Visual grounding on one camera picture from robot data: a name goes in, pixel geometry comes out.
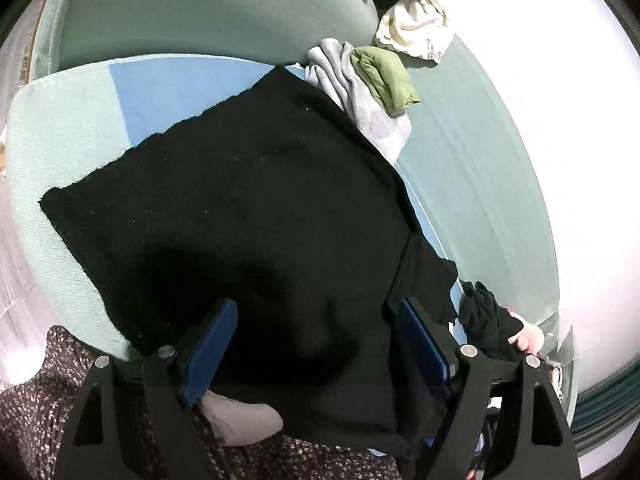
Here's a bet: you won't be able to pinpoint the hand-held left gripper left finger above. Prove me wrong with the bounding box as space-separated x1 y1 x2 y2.
55 299 238 480

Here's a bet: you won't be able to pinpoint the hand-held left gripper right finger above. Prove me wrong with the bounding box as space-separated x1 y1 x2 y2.
395 297 581 480

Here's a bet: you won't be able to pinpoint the black cloth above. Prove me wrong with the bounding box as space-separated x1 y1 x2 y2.
39 65 458 461

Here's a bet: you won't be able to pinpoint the person's right hand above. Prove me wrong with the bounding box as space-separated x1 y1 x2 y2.
507 317 546 357

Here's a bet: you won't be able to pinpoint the pale grey object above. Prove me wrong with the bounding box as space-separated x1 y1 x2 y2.
202 392 284 447

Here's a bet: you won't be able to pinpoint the dark speckled pants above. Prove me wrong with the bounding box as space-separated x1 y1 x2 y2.
0 325 401 480

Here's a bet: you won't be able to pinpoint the grey knitted towel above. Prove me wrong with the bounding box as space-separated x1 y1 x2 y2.
302 37 413 158

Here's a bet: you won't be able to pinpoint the blue mat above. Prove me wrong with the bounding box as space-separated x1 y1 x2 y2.
107 57 491 461

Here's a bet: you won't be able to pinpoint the green folded cloth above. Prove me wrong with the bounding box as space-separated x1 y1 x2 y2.
350 46 421 117

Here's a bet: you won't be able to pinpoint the cream printed cloth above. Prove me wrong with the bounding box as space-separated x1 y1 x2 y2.
372 0 456 63

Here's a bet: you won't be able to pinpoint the green sofa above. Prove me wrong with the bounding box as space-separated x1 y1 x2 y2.
5 0 581 411

